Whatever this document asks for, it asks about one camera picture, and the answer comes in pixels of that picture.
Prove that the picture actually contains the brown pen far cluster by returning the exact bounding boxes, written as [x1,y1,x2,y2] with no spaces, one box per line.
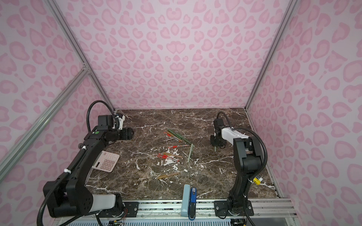
[166,132,182,142]

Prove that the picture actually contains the aluminium frame corner post right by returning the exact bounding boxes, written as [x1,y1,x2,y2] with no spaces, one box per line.
[244,0,300,112]

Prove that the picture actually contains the brown pen beside red pair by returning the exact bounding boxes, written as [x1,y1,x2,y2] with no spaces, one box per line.
[163,152,183,159]

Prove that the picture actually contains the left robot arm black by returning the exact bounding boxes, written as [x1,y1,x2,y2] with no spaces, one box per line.
[36,100,134,226]

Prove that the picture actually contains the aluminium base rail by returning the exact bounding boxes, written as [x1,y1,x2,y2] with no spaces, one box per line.
[71,198,301,226]

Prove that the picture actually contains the single red gel pen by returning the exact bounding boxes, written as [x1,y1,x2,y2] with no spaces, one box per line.
[168,145,190,149]

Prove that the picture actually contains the red gel pen pair lower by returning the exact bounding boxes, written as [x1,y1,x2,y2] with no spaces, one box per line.
[157,155,179,163]

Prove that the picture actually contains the aluminium diagonal frame bar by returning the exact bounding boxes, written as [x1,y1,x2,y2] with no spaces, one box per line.
[1,66,89,181]

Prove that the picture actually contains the aluminium frame corner post left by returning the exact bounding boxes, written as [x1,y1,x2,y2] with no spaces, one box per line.
[44,0,116,111]

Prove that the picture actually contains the green pen far short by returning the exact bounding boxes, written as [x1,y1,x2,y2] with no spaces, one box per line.
[179,137,192,145]

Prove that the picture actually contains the red gel pen pair upper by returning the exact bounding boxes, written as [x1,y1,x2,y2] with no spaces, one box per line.
[157,153,179,162]

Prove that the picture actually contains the red gel pen pair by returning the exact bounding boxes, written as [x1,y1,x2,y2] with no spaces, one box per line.
[157,155,179,163]
[157,153,179,162]

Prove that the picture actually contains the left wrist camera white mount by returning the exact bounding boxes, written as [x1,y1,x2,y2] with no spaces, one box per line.
[115,114,125,131]

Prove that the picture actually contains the pink calculator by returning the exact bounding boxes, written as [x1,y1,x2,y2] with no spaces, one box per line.
[92,151,120,173]

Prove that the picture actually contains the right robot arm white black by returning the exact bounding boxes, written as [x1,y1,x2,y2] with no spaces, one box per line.
[210,111,268,226]

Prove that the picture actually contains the aluminium frame corner post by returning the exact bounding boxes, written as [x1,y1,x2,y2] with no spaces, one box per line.
[244,0,300,112]
[44,0,116,111]

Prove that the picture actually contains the blue grey camera mount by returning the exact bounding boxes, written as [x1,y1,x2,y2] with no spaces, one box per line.
[181,184,197,221]

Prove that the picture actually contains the red gel pen far cluster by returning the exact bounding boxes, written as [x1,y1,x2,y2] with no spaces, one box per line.
[164,132,181,142]

